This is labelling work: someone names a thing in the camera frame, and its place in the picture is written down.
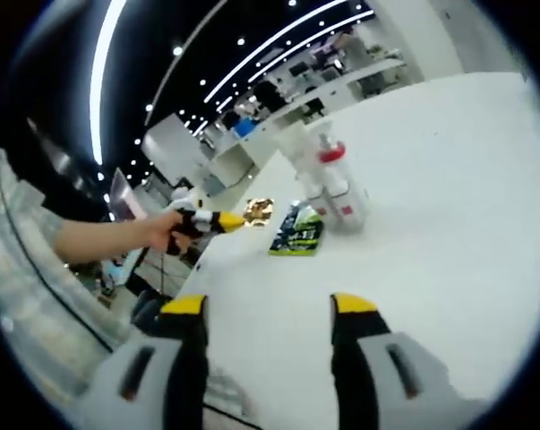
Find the person's left hand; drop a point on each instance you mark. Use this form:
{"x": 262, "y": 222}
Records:
{"x": 162, "y": 233}

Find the white skincare tube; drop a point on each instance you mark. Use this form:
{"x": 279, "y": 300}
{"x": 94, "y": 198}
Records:
{"x": 296, "y": 152}

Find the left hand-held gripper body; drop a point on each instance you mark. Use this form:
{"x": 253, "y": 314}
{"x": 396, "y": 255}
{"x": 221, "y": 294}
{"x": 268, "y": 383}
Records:
{"x": 189, "y": 226}

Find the curved ceiling light strip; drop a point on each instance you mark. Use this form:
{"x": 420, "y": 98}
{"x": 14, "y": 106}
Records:
{"x": 97, "y": 89}

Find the group of ceiling spotlights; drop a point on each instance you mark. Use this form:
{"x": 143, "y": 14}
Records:
{"x": 177, "y": 50}

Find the long white office desk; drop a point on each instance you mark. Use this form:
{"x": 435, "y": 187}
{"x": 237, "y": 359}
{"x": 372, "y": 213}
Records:
{"x": 354, "y": 87}

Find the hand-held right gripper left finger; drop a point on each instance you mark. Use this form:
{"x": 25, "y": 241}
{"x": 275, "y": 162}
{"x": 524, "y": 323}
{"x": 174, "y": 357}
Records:
{"x": 184, "y": 367}

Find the person's plaid shirt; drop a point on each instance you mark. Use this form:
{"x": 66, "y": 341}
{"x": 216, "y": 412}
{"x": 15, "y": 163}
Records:
{"x": 19, "y": 277}

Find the green printed packet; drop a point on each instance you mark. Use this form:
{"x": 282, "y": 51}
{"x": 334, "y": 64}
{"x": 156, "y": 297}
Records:
{"x": 298, "y": 235}

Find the red collar white skincare bottle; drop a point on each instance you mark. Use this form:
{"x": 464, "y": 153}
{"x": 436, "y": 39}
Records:
{"x": 333, "y": 157}

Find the small clear cap skincare bottle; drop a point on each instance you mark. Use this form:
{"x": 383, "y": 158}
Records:
{"x": 316, "y": 197}

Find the pink display board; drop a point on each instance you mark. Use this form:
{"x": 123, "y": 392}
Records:
{"x": 124, "y": 197}

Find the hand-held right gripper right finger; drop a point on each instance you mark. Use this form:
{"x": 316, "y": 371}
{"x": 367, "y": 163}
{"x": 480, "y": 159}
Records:
{"x": 354, "y": 367}

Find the gold foil packet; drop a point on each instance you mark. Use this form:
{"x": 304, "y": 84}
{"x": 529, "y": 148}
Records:
{"x": 259, "y": 211}

